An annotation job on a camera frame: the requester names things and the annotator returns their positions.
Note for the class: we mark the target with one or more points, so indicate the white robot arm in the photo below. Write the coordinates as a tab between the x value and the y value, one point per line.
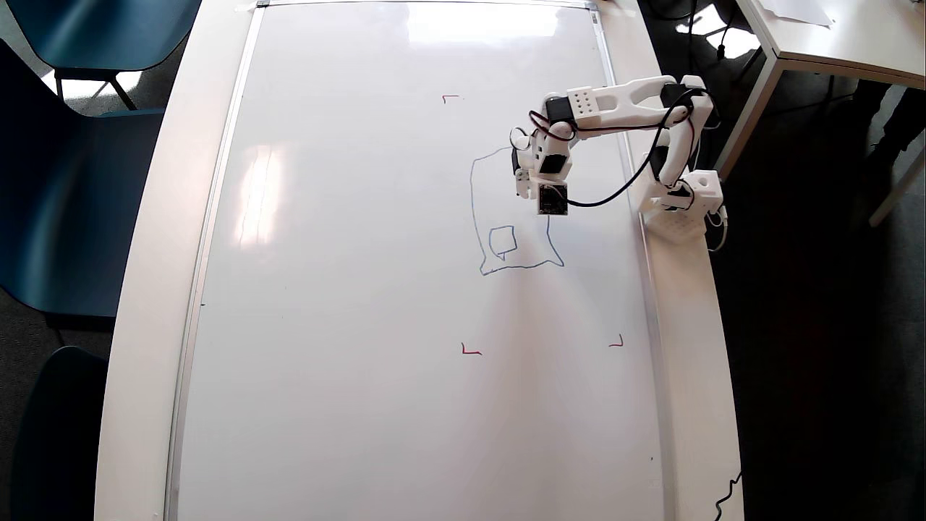
622	105

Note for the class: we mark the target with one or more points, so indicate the person in dark clothes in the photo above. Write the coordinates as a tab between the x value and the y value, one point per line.
897	116

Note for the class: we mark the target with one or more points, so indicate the large whiteboard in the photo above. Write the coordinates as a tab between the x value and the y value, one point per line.
362	325

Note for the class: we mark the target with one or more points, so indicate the white paper sheet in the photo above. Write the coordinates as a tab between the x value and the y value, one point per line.
796	11

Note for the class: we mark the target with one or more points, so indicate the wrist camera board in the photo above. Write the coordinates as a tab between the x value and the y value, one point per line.
553	200

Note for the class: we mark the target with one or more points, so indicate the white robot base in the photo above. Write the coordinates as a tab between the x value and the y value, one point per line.
687	206

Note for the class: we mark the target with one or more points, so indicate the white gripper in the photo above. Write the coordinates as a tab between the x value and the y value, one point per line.
521	185

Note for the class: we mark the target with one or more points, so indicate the white side table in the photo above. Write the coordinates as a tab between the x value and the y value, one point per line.
854	40

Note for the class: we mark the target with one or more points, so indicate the blue chair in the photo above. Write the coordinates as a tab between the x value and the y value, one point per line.
101	32
61	441
65	202

